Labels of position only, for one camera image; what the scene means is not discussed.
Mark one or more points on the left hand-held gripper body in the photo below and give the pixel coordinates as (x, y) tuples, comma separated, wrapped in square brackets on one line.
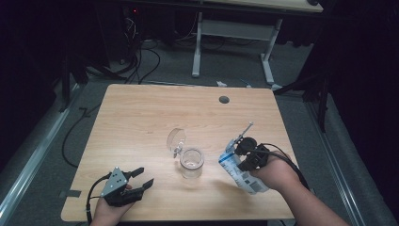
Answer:
[(117, 188)]

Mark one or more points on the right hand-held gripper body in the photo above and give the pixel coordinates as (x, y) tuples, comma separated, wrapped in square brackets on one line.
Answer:
[(258, 155)]

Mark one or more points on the white and blue milk carton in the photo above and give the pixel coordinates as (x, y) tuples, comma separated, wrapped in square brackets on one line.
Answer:
[(233, 174)]

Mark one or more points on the clear glass jar with lid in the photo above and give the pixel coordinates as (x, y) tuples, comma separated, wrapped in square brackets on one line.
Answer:
[(192, 163)]

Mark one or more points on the person's right hand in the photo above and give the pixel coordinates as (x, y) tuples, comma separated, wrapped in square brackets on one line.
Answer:
[(279, 172)]

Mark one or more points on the person's left hand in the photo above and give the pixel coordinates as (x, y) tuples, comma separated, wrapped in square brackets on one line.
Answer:
[(105, 215)]

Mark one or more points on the grey tape strip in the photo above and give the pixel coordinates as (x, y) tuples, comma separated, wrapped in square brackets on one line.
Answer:
[(70, 193)]

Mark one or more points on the black metal stand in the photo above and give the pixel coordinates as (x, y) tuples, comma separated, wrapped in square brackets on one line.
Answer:
[(323, 106), (65, 88)]

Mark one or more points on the white scrap on floor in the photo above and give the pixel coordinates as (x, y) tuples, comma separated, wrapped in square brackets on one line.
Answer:
[(221, 83)]

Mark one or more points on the white-legged background desk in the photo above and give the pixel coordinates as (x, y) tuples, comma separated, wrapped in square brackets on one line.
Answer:
[(235, 29)]

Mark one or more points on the dark equipment with red light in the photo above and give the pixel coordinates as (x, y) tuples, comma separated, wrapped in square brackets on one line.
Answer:
[(133, 25)]

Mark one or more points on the metal floor rail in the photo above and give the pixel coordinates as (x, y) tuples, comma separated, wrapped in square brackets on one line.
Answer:
[(338, 175), (31, 163)]

